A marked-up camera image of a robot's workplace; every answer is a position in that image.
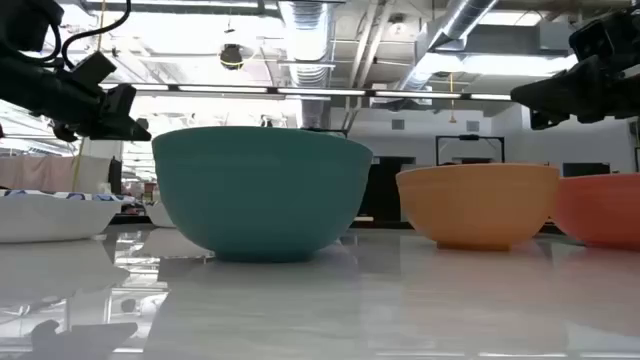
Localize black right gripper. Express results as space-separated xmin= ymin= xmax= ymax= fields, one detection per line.
xmin=510 ymin=57 xmax=640 ymax=131

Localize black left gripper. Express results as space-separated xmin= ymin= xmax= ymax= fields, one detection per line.
xmin=0 ymin=57 xmax=153 ymax=143

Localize red bowl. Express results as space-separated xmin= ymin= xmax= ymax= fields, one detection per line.
xmin=551 ymin=172 xmax=640 ymax=250

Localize orange bowl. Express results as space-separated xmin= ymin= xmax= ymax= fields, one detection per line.
xmin=395 ymin=162 xmax=561 ymax=252

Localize teal bowl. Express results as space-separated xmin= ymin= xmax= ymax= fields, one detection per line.
xmin=151 ymin=125 xmax=374 ymax=264

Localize black monitor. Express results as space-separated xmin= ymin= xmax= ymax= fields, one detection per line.
xmin=562 ymin=162 xmax=611 ymax=178

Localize beige cloth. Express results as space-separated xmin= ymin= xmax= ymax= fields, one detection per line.
xmin=0 ymin=155 xmax=81 ymax=194

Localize black ceiling dome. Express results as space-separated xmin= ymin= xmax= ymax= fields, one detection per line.
xmin=219 ymin=43 xmax=245 ymax=71

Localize LED light bar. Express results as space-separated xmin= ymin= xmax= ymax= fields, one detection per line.
xmin=99 ymin=82 xmax=514 ymax=102

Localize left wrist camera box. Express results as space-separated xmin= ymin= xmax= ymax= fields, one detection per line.
xmin=69 ymin=49 xmax=118 ymax=90

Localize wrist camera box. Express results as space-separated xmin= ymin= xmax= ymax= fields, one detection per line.
xmin=69 ymin=49 xmax=118 ymax=90
xmin=568 ymin=18 xmax=617 ymax=64

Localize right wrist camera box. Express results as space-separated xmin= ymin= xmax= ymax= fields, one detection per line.
xmin=568 ymin=18 xmax=617 ymax=64

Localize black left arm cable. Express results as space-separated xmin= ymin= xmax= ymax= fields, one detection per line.
xmin=49 ymin=0 xmax=132 ymax=69

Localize black background frame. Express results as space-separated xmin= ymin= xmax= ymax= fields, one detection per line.
xmin=434 ymin=133 xmax=506 ymax=167

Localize silver ribbed ceiling duct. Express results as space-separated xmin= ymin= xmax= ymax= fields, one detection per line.
xmin=277 ymin=0 xmax=336 ymax=129

